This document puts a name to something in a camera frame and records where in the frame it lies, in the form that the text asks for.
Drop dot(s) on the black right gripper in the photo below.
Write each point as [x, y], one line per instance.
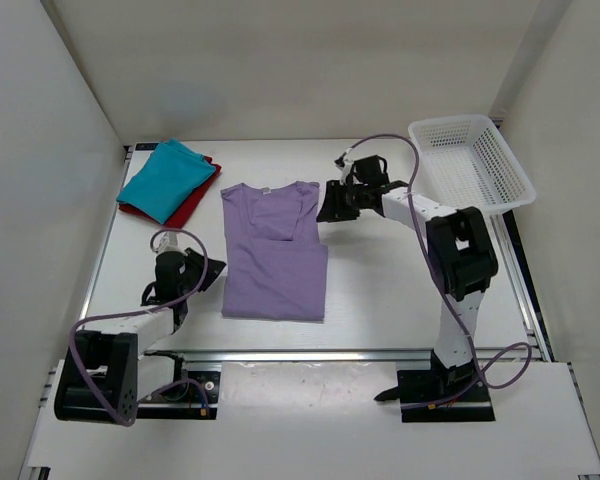
[333, 209]

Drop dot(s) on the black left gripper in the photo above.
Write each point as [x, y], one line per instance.
[213, 270]

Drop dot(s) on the lilac t shirt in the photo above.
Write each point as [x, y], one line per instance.
[276, 263]

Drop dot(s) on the red t shirt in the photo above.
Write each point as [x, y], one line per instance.
[181, 215]

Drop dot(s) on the teal t shirt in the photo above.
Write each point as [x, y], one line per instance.
[171, 173]

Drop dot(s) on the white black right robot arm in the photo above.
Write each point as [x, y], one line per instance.
[460, 258]

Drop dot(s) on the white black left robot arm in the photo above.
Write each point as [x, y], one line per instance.
[110, 370]

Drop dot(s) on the blue label sticker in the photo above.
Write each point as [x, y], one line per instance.
[146, 146]

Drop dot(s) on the white plastic basket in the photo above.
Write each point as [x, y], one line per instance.
[468, 163]

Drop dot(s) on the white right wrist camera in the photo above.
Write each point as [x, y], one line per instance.
[345, 165]

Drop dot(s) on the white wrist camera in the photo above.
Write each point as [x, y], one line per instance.
[164, 241]
[345, 165]

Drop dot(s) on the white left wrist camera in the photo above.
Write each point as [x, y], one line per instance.
[164, 241]

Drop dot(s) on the aluminium table rail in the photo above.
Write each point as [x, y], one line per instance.
[307, 355]

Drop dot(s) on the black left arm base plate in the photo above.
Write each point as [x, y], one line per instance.
[185, 402]

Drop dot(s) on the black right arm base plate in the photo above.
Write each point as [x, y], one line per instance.
[424, 397]

